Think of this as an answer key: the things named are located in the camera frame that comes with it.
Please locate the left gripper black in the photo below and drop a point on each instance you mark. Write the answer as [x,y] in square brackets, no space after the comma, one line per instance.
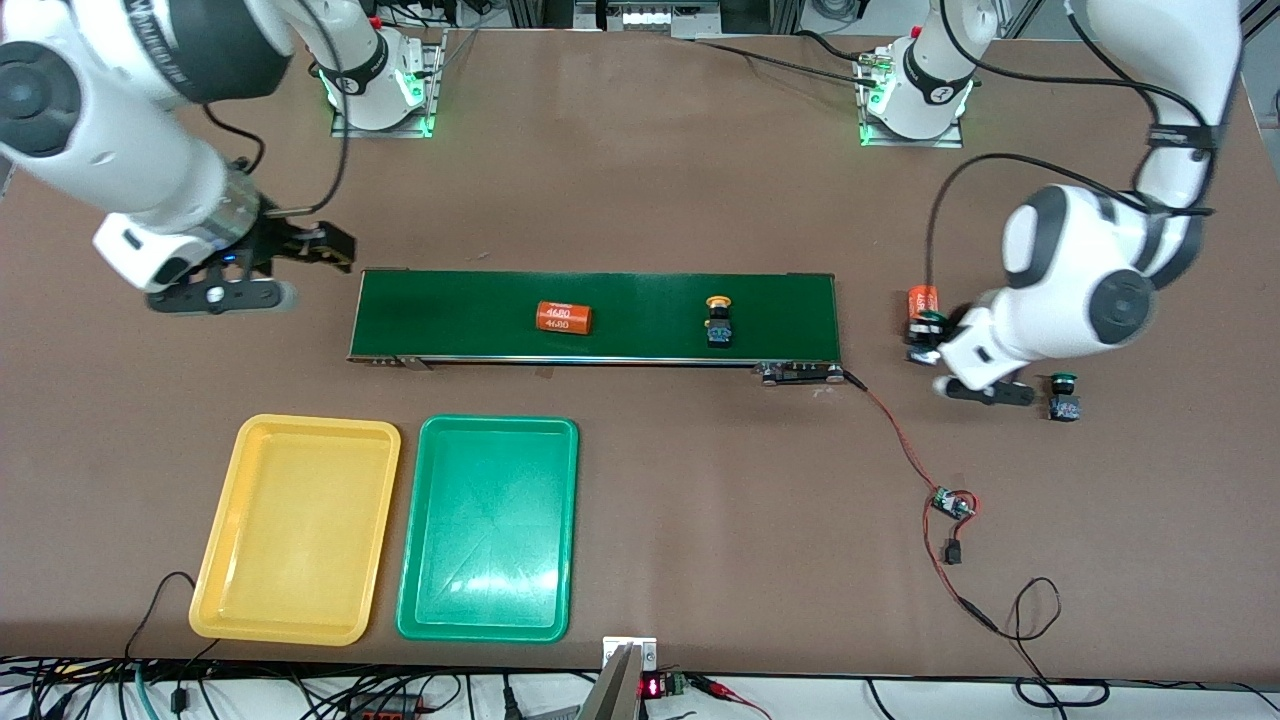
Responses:
[937,328]

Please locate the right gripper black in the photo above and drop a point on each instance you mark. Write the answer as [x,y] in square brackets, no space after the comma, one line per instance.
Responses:
[277,240]

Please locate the orange cylindrical battery cell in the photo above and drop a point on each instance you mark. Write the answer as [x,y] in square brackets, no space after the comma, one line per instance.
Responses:
[565,318]
[922,300]

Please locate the yellow push button switch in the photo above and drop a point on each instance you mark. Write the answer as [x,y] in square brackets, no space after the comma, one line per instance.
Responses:
[719,330]

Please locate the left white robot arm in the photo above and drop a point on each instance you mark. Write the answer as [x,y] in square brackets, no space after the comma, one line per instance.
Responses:
[1070,270]

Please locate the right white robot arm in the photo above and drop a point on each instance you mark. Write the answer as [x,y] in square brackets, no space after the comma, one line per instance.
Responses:
[130,150]

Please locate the green conveyor belt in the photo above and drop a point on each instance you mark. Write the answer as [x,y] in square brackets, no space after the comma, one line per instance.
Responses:
[450,315]

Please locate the small circuit board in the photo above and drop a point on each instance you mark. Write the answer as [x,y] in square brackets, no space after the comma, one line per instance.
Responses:
[950,503]

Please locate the yellow plastic tray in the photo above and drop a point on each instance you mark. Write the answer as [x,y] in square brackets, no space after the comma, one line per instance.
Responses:
[300,530]

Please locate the green plastic tray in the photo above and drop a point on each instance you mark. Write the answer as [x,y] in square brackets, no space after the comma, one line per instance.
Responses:
[490,520]

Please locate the white light fixture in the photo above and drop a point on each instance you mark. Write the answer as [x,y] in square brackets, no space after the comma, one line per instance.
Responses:
[650,18]

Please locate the red clip lead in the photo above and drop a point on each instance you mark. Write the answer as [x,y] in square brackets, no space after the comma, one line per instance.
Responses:
[715,686]

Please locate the green terminal block module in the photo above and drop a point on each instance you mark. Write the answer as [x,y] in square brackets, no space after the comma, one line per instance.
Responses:
[675,685]

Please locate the red LED display module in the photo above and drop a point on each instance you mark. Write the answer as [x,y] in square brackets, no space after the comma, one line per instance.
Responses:
[650,688]

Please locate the black power strip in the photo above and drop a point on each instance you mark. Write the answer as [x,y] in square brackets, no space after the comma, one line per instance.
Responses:
[385,712]

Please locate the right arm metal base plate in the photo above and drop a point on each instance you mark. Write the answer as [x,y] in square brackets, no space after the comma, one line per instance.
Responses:
[380,131]

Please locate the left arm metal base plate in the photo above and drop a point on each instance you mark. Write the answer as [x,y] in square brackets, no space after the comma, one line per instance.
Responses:
[910,142]

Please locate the aluminium frame profile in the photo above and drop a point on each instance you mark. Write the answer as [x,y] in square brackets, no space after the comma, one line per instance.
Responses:
[1250,30]

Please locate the grey metal mount bracket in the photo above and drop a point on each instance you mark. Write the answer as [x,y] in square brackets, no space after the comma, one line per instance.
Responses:
[610,690]

